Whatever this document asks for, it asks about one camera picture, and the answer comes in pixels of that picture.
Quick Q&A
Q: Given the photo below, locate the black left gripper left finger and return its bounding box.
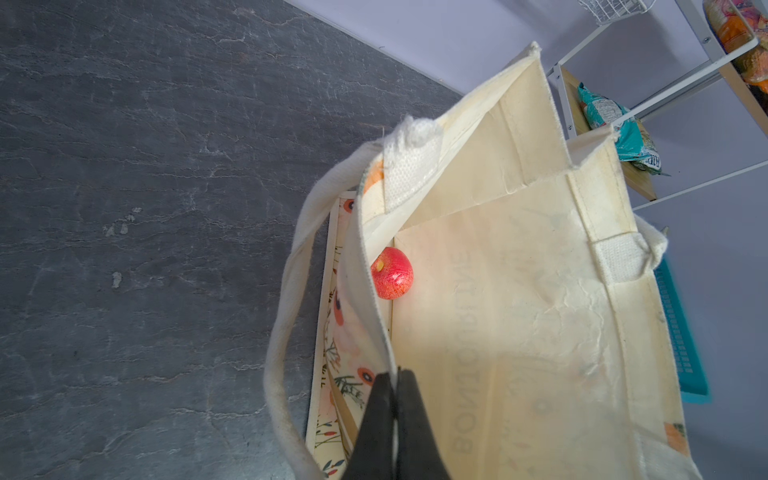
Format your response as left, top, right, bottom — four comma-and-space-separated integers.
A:
342, 373, 396, 480

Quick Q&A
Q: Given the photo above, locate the teal white snack packet lower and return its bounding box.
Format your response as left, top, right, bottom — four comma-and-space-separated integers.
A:
577, 83, 663, 175

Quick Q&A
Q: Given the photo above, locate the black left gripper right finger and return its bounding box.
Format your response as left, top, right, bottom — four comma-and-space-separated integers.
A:
395, 369, 450, 480

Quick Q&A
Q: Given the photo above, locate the white wood two-tier shelf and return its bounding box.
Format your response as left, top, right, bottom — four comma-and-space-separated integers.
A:
545, 0, 768, 211

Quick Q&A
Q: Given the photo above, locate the orange snack packet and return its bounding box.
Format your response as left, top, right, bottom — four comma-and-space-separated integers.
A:
703, 0, 768, 91

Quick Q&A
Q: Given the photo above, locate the red apple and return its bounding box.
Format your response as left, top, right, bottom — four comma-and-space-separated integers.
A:
370, 247, 414, 300

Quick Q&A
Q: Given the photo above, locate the cream canvas grocery bag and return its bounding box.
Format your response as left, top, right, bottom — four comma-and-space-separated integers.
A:
264, 45, 700, 479

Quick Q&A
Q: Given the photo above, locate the teal plastic vegetable basket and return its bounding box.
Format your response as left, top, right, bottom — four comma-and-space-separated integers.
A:
654, 258, 711, 404

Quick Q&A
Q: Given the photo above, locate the long white wire basket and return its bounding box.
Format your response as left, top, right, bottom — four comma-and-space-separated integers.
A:
578, 0, 655, 26

